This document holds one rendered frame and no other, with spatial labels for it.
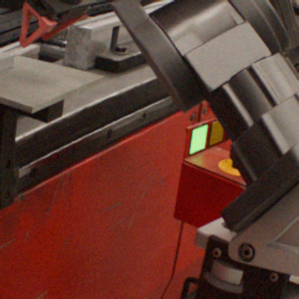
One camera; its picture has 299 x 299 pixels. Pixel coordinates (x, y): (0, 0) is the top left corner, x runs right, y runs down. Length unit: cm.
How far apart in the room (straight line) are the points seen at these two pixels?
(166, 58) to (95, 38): 113
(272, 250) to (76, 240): 108
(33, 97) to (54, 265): 50
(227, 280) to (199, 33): 26
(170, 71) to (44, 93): 62
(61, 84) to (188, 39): 66
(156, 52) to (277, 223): 14
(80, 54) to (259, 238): 117
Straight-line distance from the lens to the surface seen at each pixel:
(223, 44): 56
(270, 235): 56
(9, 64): 129
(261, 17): 58
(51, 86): 121
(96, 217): 166
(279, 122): 53
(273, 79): 55
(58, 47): 194
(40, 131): 140
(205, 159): 160
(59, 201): 152
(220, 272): 75
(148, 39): 58
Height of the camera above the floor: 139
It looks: 22 degrees down
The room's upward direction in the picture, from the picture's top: 7 degrees clockwise
